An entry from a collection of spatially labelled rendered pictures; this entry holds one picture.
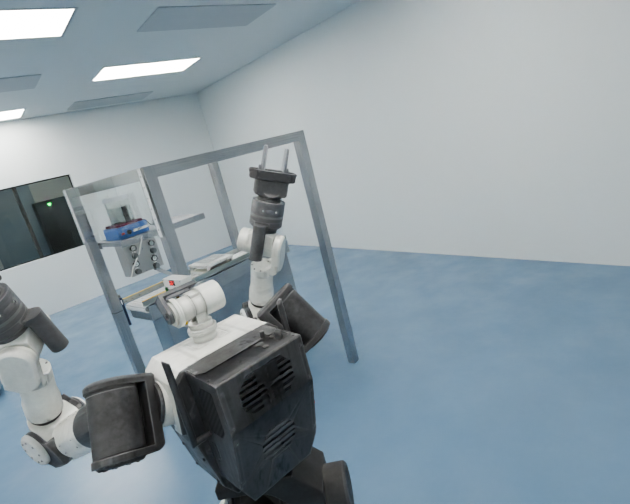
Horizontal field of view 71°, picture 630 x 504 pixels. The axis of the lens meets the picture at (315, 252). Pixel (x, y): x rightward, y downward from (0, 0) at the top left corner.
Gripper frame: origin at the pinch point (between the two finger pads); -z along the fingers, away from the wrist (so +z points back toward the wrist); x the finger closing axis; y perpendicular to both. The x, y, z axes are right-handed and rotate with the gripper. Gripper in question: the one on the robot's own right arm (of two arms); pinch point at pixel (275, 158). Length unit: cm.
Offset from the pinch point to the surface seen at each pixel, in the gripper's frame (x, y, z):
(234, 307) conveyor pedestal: -16, 193, 135
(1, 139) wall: 300, 627, 97
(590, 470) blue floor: -155, 4, 112
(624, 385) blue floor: -209, 43, 95
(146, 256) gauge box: 46, 161, 88
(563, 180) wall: -284, 211, 4
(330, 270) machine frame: -74, 161, 87
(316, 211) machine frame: -58, 166, 48
